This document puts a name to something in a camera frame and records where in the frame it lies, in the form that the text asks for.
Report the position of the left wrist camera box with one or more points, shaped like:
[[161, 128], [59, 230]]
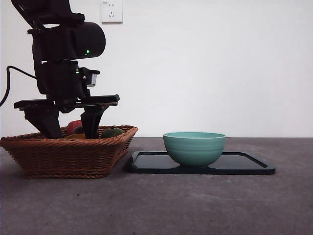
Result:
[[93, 79]]

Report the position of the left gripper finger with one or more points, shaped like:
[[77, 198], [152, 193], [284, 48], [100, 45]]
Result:
[[91, 120], [47, 122]]

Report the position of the dark purple round fruit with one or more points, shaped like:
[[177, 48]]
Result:
[[79, 129]]

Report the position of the red apple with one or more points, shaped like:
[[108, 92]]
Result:
[[73, 126]]

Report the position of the yellow-brown round fruit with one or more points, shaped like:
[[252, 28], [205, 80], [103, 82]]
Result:
[[75, 136]]

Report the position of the green avocado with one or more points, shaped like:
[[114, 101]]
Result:
[[112, 133]]

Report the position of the white wall socket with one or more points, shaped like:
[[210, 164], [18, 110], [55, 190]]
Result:
[[112, 12]]

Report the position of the dark green rectangular tray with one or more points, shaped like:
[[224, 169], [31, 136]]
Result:
[[151, 162]]

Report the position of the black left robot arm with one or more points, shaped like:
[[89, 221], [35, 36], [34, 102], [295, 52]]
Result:
[[61, 41]]

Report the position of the teal ribbed bowl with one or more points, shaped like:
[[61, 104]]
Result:
[[194, 151]]

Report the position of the brown wicker basket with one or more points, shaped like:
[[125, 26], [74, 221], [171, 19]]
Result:
[[68, 159]]

